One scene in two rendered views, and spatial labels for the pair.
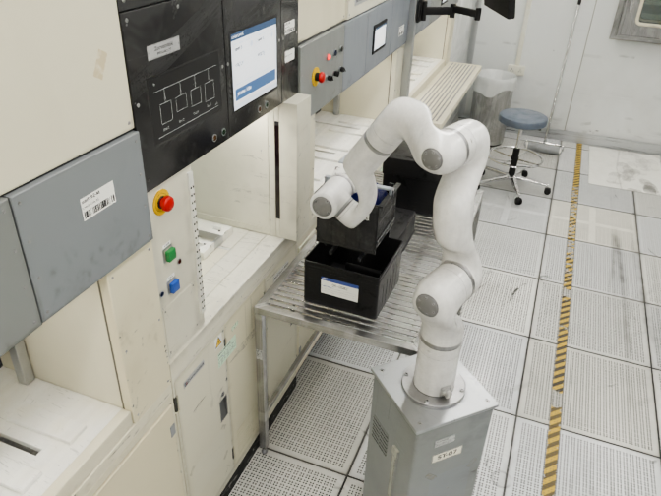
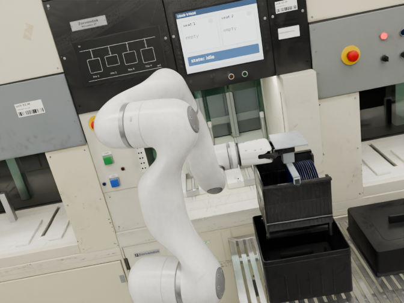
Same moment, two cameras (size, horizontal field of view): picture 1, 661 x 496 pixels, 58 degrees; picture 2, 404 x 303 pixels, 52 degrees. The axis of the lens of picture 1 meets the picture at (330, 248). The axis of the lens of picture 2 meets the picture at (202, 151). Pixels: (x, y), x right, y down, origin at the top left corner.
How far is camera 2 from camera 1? 166 cm
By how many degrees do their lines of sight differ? 64
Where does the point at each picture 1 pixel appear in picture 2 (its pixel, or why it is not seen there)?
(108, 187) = (37, 103)
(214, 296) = (192, 213)
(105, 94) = (34, 49)
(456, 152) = (101, 125)
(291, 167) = not seen: hidden behind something
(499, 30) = not seen: outside the picture
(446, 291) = (134, 275)
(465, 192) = (145, 178)
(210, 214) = not seen: hidden behind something
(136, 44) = (58, 20)
